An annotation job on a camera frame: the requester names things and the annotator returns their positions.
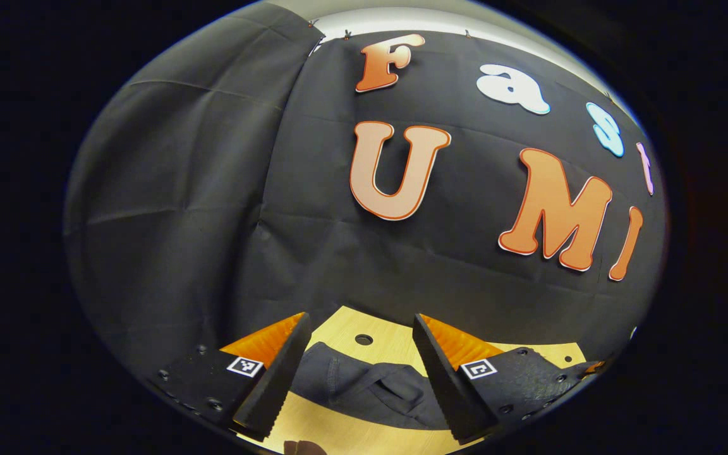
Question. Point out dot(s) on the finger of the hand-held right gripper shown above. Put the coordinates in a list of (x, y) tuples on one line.
[(593, 366)]

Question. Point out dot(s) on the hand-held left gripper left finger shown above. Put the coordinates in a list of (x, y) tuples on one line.
[(275, 382)]

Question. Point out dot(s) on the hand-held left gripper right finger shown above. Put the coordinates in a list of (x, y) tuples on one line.
[(443, 379)]

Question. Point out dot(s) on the dark blue jeans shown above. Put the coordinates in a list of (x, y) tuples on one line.
[(364, 385)]

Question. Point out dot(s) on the black backdrop cloth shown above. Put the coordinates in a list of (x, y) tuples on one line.
[(313, 253)]

